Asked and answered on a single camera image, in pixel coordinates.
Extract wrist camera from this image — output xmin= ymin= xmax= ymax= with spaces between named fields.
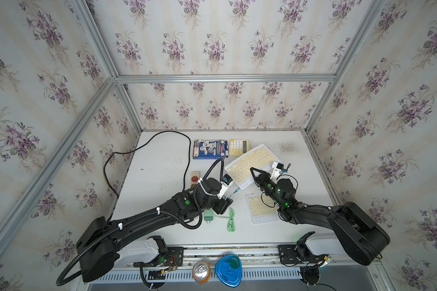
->
xmin=271 ymin=161 xmax=287 ymax=179
xmin=217 ymin=174 xmax=234 ymax=199

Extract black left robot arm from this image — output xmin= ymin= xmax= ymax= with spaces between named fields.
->
xmin=56 ymin=175 xmax=233 ymax=286

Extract cream yellow calculator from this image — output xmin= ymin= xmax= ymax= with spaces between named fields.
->
xmin=228 ymin=139 xmax=251 ymax=156

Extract green charger plug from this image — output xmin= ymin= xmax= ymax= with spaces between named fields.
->
xmin=203 ymin=209 xmax=214 ymax=223

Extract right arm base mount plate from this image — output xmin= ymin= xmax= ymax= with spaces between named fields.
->
xmin=277 ymin=244 xmax=302 ymax=265

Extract cream power strip red sockets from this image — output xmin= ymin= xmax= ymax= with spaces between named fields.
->
xmin=190 ymin=171 xmax=201 ymax=187

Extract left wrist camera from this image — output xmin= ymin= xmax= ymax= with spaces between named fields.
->
xmin=217 ymin=174 xmax=234 ymax=199

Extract blue marker pen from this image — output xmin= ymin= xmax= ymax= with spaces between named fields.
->
xmin=223 ymin=141 xmax=229 ymax=158

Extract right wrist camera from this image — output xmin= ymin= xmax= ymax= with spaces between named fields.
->
xmin=271 ymin=161 xmax=287 ymax=179

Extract black power cable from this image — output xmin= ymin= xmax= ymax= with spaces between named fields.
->
xmin=98 ymin=130 xmax=192 ymax=234

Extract blue paperback book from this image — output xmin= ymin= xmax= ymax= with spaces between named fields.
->
xmin=193 ymin=139 xmax=225 ymax=160

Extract white yellow keyboard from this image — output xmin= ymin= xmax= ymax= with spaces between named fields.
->
xmin=225 ymin=144 xmax=280 ymax=190
xmin=245 ymin=194 xmax=279 ymax=225

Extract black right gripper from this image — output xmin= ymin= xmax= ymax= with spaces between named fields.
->
xmin=253 ymin=165 xmax=285 ymax=207

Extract aluminium front rail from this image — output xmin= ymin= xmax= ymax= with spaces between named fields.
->
xmin=78 ymin=241 xmax=381 ymax=272

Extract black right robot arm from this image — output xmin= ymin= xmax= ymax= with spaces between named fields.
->
xmin=250 ymin=167 xmax=391 ymax=266

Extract green charging cable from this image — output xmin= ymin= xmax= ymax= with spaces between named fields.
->
xmin=214 ymin=206 xmax=237 ymax=233

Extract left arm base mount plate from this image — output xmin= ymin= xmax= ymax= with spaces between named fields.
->
xmin=133 ymin=247 xmax=184 ymax=268

